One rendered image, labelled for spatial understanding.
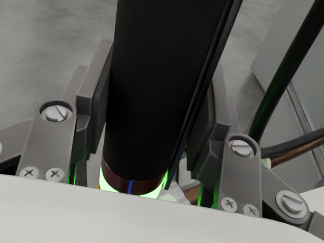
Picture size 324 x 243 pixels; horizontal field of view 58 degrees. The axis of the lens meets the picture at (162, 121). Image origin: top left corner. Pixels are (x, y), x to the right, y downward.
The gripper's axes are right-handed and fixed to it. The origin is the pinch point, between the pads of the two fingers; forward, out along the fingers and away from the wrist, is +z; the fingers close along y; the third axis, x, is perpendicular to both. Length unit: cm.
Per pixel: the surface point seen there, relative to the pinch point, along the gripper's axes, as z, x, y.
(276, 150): 8.5, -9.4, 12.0
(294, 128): 89, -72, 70
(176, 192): 3.6, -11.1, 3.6
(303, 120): 86, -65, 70
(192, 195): 3.6, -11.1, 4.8
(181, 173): 37, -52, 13
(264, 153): 7.3, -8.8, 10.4
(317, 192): 26, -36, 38
